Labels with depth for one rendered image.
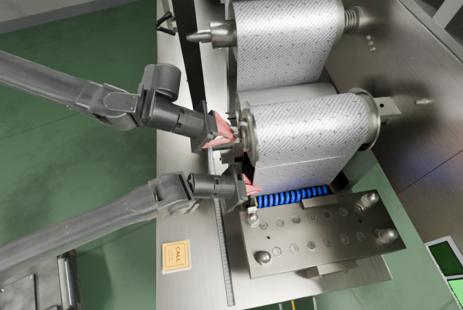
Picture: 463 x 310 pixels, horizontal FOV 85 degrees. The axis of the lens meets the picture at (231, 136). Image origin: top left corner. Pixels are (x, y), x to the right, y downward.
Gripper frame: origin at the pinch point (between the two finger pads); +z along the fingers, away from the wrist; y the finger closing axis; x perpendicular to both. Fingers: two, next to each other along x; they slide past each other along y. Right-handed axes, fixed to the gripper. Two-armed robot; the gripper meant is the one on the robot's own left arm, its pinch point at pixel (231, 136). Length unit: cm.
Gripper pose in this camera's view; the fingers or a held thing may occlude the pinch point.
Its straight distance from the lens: 57.8
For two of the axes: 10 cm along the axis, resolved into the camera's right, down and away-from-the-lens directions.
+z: 7.9, 2.4, 5.6
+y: 1.8, 7.8, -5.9
